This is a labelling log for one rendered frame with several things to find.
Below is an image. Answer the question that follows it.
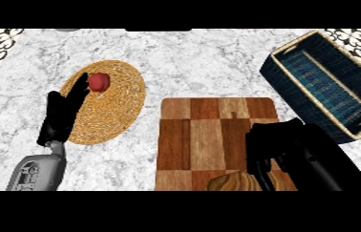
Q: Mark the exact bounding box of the brown wooden cutting board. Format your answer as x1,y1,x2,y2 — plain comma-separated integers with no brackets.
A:
154,96,299,192

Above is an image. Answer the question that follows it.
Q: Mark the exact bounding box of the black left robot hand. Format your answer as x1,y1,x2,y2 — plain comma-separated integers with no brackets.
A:
36,72,92,148

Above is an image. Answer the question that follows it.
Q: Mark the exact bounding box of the dark blue wicker basket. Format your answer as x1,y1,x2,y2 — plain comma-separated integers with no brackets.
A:
258,30,361,144

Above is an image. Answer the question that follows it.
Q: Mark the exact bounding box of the brown croissant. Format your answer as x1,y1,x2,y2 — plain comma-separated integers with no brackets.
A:
206,170,262,192

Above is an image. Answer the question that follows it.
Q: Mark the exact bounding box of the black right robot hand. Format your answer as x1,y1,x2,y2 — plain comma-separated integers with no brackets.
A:
244,116,361,192

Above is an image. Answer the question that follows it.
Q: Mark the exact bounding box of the round woven yellow placemat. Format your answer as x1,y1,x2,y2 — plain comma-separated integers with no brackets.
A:
58,59,148,146

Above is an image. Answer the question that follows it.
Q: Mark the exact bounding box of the red apple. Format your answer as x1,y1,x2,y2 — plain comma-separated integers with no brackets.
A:
87,72,111,93

